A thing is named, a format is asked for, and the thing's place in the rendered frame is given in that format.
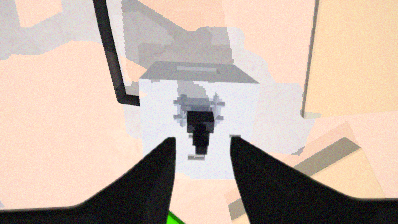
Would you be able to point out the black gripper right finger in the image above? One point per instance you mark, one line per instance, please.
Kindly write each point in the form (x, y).
(273, 192)

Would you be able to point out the green rectangular block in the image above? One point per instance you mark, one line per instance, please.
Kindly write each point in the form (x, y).
(172, 219)

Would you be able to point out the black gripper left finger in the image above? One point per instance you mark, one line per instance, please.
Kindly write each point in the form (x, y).
(142, 195)

